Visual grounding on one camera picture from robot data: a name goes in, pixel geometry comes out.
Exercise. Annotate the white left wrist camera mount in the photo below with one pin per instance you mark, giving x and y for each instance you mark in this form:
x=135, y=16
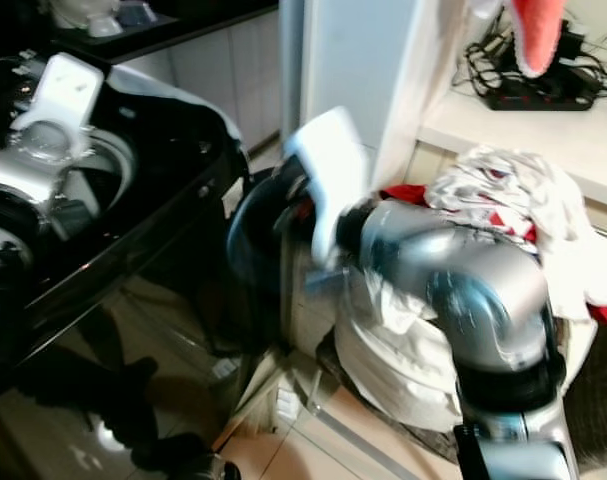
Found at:
x=65, y=95

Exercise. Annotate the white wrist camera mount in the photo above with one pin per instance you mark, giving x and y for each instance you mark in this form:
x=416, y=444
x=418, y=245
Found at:
x=333, y=170
x=65, y=95

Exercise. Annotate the tall white cabinet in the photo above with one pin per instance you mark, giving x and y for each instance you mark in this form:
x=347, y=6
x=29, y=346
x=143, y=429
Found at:
x=353, y=55

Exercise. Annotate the black power strip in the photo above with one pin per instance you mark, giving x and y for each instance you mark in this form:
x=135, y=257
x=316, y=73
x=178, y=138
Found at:
x=538, y=99

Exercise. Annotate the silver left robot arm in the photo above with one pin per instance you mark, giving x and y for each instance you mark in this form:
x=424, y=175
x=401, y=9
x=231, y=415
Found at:
x=8, y=185

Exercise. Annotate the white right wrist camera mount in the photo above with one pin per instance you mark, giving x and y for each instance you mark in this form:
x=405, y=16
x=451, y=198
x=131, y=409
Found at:
x=333, y=170

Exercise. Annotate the black countertop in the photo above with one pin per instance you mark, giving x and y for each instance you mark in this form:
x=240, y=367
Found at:
x=203, y=25

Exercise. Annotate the black washing machine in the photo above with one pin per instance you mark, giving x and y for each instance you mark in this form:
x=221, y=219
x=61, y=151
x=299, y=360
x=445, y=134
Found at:
x=173, y=170

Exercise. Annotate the white bowl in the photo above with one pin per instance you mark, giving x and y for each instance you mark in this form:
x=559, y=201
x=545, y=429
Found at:
x=81, y=10

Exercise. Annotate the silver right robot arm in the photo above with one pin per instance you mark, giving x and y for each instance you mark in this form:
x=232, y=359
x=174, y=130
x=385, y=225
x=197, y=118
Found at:
x=463, y=270

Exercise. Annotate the hanging red cloth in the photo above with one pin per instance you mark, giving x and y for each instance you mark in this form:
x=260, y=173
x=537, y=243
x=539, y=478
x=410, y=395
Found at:
x=538, y=30

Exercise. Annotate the small grey box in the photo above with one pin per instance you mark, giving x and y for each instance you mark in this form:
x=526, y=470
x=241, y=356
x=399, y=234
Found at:
x=138, y=13

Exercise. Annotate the white fabric laundry basket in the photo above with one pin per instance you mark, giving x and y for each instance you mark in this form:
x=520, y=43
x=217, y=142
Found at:
x=393, y=360

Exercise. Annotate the white and red clothes pile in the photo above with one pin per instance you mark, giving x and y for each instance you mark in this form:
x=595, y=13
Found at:
x=523, y=195

